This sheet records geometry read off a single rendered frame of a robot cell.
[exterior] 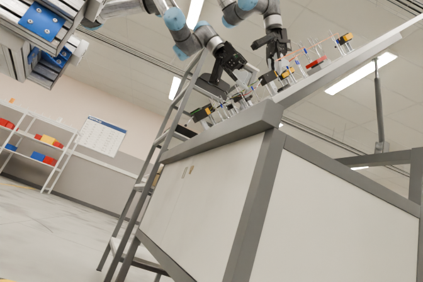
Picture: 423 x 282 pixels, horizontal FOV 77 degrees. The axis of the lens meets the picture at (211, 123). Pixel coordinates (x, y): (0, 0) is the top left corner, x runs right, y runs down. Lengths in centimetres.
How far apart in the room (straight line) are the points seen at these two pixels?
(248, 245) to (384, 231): 43
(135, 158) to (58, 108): 271
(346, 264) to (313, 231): 13
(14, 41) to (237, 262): 87
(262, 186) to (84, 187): 798
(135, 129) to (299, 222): 810
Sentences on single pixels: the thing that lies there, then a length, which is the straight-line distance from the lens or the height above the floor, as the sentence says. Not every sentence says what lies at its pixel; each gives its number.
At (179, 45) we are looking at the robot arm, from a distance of 112.
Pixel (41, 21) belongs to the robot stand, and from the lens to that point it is 95.
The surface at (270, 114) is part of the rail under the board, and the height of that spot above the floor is 82.
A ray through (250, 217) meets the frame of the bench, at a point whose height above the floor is 58.
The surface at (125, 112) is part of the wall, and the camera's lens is 882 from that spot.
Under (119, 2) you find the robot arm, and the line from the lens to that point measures 154.
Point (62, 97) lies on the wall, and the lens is 926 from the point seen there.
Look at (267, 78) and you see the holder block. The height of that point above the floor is 113.
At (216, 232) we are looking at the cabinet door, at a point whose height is 52.
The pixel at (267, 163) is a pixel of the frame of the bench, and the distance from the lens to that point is 64.
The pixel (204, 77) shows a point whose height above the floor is 158.
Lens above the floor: 52
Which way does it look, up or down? 21 degrees up
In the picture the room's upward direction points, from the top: 20 degrees clockwise
